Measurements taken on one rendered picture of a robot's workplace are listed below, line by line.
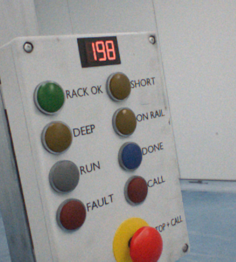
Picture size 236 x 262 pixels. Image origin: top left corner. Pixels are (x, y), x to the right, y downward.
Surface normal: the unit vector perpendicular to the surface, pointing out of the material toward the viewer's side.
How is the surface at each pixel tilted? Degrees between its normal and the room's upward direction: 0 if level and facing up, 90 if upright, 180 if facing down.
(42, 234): 90
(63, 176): 89
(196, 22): 90
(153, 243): 86
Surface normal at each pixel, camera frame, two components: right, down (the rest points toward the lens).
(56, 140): 0.59, 0.00
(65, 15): -0.67, 0.19
